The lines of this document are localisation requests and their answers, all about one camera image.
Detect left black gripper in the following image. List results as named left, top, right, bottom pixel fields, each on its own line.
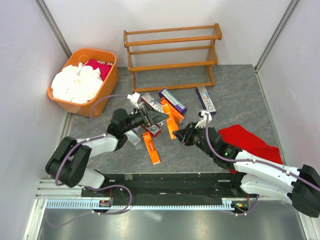
left=122, top=102, right=169, bottom=133

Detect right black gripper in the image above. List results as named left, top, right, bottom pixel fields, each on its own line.
left=173, top=121, right=215, bottom=158

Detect orange Curaprox toothpaste box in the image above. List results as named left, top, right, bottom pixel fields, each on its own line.
left=142, top=132, right=161, bottom=166

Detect purple white R.O toothpaste box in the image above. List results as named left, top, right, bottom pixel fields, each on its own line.
left=195, top=85, right=217, bottom=116

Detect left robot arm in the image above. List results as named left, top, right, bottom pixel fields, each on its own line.
left=45, top=103, right=169, bottom=197

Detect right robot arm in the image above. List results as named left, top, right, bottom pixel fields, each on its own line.
left=173, top=122, right=320, bottom=218

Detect wooden two-tier shelf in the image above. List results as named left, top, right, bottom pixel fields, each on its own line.
left=123, top=23, right=223, bottom=92

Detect red silver r&o box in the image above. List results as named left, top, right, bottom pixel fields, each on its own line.
left=141, top=93, right=164, bottom=113
left=156, top=120, right=167, bottom=129
left=141, top=124, right=162, bottom=138

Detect silver toothpaste box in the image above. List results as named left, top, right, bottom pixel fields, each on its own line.
left=133, top=126, right=144, bottom=135
left=125, top=130, right=142, bottom=150

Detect red cloth on table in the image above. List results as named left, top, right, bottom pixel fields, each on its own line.
left=218, top=124, right=284, bottom=164

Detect magenta cloth in bin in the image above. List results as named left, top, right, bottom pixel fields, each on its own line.
left=84, top=59, right=114, bottom=81

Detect white crumpled cloths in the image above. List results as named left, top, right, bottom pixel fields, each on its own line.
left=51, top=63, right=103, bottom=104

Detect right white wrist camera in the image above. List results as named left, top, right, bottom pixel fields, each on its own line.
left=195, top=110, right=212, bottom=128

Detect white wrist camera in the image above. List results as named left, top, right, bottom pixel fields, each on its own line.
left=127, top=92, right=140, bottom=109
left=195, top=110, right=212, bottom=128

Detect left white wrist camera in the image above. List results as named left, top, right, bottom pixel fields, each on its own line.
left=127, top=92, right=140, bottom=109

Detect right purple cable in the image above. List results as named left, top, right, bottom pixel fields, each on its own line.
left=201, top=111, right=320, bottom=217

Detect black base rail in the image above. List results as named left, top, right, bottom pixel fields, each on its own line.
left=81, top=172, right=260, bottom=201

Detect slotted cable duct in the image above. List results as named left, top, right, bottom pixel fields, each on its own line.
left=46, top=199, right=245, bottom=211

